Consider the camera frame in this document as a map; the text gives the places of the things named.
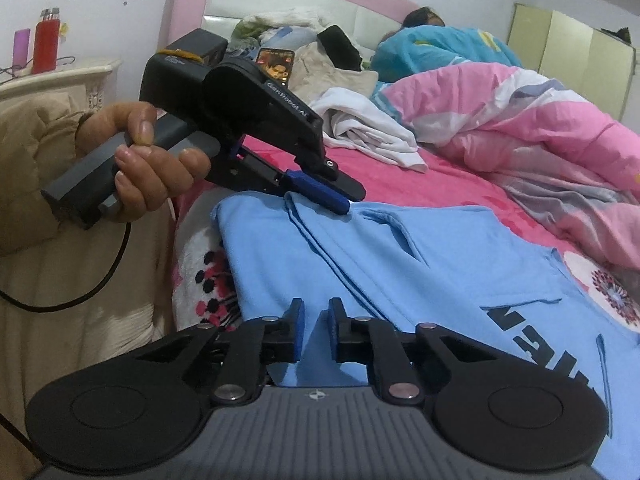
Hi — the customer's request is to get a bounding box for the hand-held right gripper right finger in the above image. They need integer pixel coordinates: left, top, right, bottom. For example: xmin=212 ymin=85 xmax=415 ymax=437
xmin=327 ymin=297 xmax=496 ymax=406

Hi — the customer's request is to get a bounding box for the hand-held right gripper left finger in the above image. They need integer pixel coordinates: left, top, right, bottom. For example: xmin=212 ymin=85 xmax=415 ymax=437
xmin=135 ymin=297 xmax=306 ymax=406

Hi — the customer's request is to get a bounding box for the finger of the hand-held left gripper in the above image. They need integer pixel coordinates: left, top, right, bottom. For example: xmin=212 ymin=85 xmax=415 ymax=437
xmin=307 ymin=157 xmax=367 ymax=202
xmin=207 ymin=146 xmax=352 ymax=215

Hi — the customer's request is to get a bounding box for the blue t-shirt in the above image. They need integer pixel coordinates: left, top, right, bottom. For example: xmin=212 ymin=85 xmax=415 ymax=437
xmin=210 ymin=192 xmax=640 ymax=480

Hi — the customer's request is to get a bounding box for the person's left forearm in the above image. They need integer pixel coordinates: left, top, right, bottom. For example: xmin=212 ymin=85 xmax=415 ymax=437
xmin=0 ymin=95 xmax=100 ymax=256

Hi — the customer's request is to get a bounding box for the person's left hand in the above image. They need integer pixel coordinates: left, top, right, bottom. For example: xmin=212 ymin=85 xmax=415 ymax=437
xmin=75 ymin=101 xmax=214 ymax=224

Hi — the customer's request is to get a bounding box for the smartphone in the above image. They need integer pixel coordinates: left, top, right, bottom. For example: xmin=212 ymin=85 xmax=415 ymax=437
xmin=256 ymin=47 xmax=296 ymax=88

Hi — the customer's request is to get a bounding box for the white garment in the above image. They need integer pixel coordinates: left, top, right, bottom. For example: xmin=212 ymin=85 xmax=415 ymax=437
xmin=310 ymin=87 xmax=430 ymax=173

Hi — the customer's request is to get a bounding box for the light blue denim garment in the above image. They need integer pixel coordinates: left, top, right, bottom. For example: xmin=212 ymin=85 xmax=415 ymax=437
xmin=260 ymin=27 xmax=321 ymax=52

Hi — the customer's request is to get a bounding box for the beige garment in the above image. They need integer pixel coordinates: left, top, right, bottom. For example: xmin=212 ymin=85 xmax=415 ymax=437
xmin=287 ymin=41 xmax=380 ymax=101

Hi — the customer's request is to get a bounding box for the white fluffy blanket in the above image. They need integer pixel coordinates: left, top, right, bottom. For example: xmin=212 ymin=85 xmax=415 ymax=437
xmin=235 ymin=10 xmax=331 ymax=41

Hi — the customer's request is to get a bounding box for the black cloth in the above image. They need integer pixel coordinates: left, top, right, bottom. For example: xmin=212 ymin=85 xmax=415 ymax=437
xmin=316 ymin=25 xmax=362 ymax=72

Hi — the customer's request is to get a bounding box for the teal patterned quilt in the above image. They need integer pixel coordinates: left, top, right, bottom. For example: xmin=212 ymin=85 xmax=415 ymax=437
xmin=372 ymin=25 xmax=523 ymax=83

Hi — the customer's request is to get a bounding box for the pink patterned quilt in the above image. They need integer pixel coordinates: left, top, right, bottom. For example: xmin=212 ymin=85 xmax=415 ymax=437
xmin=370 ymin=65 xmax=640 ymax=271

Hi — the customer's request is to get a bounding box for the cream nightstand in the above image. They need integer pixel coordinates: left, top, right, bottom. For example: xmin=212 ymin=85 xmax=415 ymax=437
xmin=0 ymin=57 xmax=123 ymax=111

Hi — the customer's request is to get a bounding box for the red bottle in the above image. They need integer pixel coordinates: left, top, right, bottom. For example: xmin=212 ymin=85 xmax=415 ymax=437
xmin=32 ymin=7 xmax=62 ymax=75

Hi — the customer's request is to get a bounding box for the purple cup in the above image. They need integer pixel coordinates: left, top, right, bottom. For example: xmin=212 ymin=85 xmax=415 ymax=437
xmin=13 ymin=28 xmax=32 ymax=67

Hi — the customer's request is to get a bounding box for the person's beige clothing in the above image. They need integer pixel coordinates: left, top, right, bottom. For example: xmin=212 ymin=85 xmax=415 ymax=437
xmin=0 ymin=200 xmax=177 ymax=480

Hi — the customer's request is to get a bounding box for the pale green wardrobe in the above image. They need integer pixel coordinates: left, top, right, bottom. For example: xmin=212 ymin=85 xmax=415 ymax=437
xmin=507 ymin=2 xmax=638 ymax=121

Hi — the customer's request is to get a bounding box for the black cable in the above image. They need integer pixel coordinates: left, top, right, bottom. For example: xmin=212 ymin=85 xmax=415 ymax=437
xmin=0 ymin=220 xmax=133 ymax=313

